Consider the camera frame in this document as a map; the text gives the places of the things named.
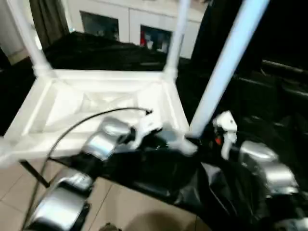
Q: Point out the white glass-door cabinet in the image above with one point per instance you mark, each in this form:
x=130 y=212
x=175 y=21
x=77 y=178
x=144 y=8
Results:
x=130 y=14

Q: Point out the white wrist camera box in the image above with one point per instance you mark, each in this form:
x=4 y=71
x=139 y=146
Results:
x=226 y=122
x=147 y=127

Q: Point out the white plastic table top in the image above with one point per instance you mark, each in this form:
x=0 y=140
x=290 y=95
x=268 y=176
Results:
x=72 y=96

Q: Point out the black plastic mat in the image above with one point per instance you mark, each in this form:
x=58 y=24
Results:
x=120 y=53

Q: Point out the grey curtain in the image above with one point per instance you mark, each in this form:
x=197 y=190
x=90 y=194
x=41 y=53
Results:
x=48 y=21

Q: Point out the small red bottle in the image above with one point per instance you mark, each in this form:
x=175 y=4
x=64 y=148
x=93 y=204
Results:
x=143 y=41

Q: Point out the white plastic table leg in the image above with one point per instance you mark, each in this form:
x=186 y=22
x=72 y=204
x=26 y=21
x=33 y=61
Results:
x=26 y=33
x=175 y=38
x=231 y=57

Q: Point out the black stand pole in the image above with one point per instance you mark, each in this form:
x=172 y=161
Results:
x=36 y=175

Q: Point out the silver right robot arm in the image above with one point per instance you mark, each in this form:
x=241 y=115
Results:
x=269 y=168

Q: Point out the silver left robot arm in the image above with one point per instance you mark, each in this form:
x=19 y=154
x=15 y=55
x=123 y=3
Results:
x=103 y=142

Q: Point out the black low bench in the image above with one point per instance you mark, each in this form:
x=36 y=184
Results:
x=286 y=70

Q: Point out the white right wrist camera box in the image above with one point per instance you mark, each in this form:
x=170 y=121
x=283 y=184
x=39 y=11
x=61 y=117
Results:
x=226 y=122

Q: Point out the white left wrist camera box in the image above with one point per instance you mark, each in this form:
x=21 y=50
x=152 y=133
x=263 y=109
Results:
x=147 y=127

